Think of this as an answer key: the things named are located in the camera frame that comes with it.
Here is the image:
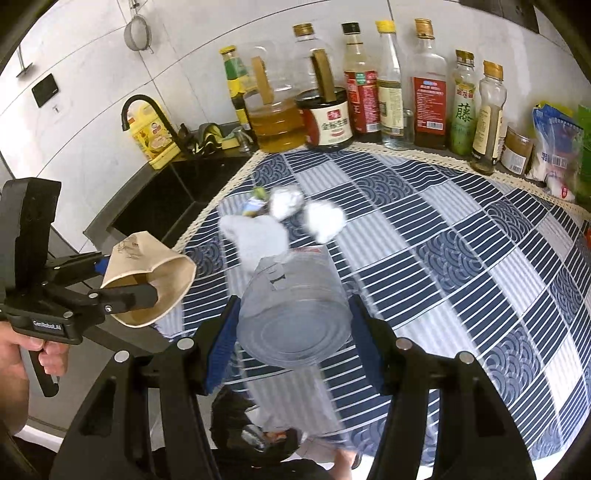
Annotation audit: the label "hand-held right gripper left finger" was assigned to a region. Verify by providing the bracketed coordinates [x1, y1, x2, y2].
[48, 295, 241, 480]

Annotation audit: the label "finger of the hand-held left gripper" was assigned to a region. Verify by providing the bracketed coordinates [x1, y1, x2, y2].
[46, 251, 112, 284]
[64, 282, 159, 318]

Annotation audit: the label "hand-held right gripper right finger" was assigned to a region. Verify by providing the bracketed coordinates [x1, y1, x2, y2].
[347, 294, 539, 480]

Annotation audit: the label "brown paper cup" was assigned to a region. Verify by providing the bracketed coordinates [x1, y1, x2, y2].
[100, 231, 198, 329]

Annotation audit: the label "black bagged trash bin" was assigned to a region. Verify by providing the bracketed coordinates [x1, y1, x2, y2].
[210, 384, 306, 468]

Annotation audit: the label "clear plastic cup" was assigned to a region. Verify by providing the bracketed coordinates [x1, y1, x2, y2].
[236, 246, 353, 370]

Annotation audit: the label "long white tissue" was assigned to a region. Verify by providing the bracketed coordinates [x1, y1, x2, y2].
[219, 214, 290, 274]

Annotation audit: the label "white tissue wad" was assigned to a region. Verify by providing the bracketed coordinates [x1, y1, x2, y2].
[302, 200, 347, 243]
[270, 184, 306, 220]

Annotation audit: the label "small green-capped bottle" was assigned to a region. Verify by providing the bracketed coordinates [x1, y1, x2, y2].
[242, 184, 271, 218]

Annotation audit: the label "person's left hand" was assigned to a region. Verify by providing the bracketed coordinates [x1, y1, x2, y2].
[0, 320, 71, 437]

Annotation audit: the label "black sink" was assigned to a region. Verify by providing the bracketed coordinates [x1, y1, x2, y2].
[83, 147, 259, 253]

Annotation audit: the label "person's right foot black sandal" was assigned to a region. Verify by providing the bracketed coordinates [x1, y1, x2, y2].
[332, 447, 364, 470]

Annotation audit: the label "person's black shorts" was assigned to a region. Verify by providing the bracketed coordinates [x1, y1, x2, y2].
[216, 456, 334, 480]

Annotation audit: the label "blue checked tablecloth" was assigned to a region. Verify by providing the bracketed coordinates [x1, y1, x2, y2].
[154, 141, 591, 463]

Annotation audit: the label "yellow dish soap bottle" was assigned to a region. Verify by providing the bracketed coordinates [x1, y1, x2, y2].
[126, 101, 181, 169]

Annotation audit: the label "black faucet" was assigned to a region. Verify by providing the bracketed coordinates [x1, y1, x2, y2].
[120, 94, 179, 153]

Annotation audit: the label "metal sink fitting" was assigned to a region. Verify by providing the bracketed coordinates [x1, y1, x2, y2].
[233, 126, 257, 153]

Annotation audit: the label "clear cooking oil jug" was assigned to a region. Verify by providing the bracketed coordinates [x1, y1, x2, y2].
[237, 41, 308, 154]

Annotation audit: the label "dark soy sauce jug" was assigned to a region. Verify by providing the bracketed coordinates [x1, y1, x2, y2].
[293, 23, 356, 151]

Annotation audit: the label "metal mesh strainer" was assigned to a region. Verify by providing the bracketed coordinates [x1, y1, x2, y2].
[123, 0, 154, 54]

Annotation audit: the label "green label sauce bottle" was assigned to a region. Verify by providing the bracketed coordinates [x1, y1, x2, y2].
[219, 45, 253, 133]

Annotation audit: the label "small brown jar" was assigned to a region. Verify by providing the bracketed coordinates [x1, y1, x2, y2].
[501, 125, 534, 175]

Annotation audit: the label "gold cap red label bottle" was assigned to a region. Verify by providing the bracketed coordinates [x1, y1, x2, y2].
[410, 18, 450, 151]

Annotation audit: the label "black cap red label bottle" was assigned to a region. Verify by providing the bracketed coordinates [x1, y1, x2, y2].
[341, 21, 383, 144]

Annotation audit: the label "gold cap green label bottle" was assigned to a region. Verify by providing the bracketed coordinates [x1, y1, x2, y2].
[448, 49, 479, 158]

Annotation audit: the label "yellow cap clear bottle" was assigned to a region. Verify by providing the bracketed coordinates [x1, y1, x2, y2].
[374, 19, 408, 150]

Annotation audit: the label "slim yellow cap bottle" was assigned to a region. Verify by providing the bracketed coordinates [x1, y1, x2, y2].
[470, 59, 508, 175]

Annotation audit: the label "blue white plastic bag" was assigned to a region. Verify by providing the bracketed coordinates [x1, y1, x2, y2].
[526, 103, 585, 204]

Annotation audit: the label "green packaging bag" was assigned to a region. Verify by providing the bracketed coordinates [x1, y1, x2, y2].
[577, 103, 591, 186]

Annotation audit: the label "small black wall switch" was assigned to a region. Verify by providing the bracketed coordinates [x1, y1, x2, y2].
[31, 73, 61, 108]

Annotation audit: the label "black wall socket panel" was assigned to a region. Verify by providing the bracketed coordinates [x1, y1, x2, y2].
[459, 0, 541, 34]

